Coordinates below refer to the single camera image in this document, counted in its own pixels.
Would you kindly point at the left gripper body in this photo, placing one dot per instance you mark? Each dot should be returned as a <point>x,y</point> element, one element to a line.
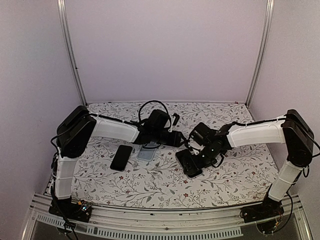
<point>159,138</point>

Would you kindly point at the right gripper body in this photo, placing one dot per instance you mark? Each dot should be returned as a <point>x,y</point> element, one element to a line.
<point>208,159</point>

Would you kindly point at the black purple phone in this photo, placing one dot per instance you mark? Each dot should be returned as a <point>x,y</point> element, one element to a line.
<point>190,165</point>

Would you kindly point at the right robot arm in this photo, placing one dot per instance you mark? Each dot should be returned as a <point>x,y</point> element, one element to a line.
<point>289,129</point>

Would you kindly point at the light blue phone case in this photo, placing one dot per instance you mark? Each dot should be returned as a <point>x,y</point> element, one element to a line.
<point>147,152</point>

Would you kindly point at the left black phone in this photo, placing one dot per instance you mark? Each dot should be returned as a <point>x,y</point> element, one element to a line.
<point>121,158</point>

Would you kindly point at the floral table mat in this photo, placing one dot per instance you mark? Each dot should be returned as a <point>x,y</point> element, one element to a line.
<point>244,176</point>

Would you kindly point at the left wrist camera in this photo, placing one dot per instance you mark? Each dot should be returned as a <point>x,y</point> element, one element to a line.
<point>174,119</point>

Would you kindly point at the front aluminium rail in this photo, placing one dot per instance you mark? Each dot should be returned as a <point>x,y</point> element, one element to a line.
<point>109,222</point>

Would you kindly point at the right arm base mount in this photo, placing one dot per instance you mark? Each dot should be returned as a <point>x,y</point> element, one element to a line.
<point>267,209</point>

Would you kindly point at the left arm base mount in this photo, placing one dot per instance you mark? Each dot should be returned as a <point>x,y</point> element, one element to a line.
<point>79,211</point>

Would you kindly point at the left aluminium frame post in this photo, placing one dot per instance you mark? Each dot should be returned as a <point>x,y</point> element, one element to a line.
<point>62,11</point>

